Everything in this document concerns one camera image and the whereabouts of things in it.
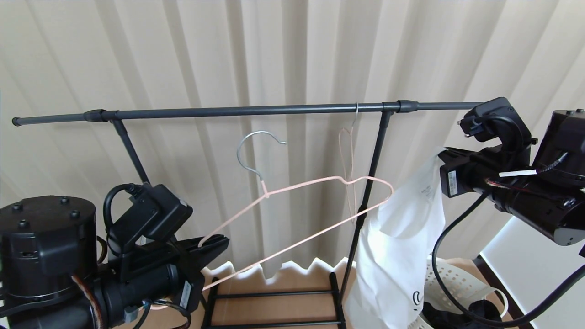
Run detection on pink clothes hanger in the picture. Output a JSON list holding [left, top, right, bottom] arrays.
[[338, 103, 362, 224], [151, 130, 394, 311]]

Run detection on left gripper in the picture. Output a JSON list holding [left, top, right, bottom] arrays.
[[94, 263, 205, 327]]

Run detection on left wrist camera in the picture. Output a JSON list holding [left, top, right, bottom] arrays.
[[107, 184, 193, 281]]

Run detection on white laundry basket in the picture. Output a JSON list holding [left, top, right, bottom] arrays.
[[407, 256, 509, 329]]

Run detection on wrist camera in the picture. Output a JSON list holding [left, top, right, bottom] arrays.
[[458, 97, 537, 158], [107, 184, 193, 281]]

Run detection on black cable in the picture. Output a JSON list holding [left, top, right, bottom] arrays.
[[96, 183, 143, 265], [432, 192, 585, 328]]

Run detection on black clothes rack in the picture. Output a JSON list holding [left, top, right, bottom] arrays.
[[11, 100, 485, 329]]

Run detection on black garment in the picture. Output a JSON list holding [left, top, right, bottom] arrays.
[[423, 299, 505, 329]]

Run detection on beige curtain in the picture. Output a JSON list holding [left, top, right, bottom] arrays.
[[0, 0, 585, 280]]

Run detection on white printed t-shirt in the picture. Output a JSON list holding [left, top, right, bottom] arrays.
[[344, 146, 447, 329]]

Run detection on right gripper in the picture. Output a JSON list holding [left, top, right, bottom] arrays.
[[438, 146, 585, 246]]

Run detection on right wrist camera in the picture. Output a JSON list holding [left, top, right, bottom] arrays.
[[458, 97, 537, 158]]

